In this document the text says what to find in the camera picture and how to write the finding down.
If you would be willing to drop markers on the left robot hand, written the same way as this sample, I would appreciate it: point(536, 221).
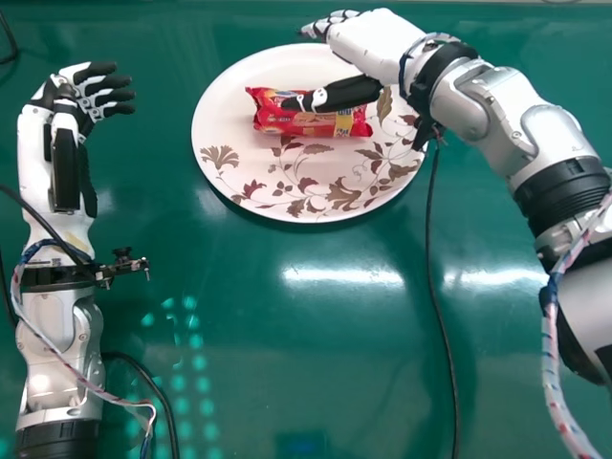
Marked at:
point(36, 167)

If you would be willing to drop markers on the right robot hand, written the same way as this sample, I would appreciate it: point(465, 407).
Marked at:
point(373, 43)

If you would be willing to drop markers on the red biscuit packet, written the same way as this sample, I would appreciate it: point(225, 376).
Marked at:
point(268, 119)

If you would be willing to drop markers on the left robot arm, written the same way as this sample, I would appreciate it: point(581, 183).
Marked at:
point(57, 334)

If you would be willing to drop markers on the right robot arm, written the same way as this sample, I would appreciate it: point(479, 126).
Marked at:
point(526, 134)

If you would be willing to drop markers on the plate with brown leaf pattern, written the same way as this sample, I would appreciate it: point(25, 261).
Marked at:
point(306, 191)

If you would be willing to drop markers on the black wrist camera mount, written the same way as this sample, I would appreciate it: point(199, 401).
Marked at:
point(423, 131)
point(125, 268)

